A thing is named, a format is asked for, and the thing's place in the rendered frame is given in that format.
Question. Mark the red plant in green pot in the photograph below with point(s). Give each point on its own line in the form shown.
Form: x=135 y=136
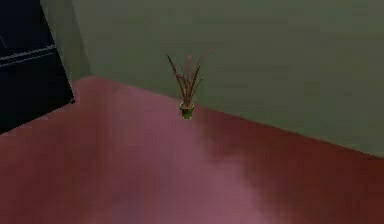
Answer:
x=187 y=111

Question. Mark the black cabinet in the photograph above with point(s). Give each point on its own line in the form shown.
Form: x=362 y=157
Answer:
x=26 y=83

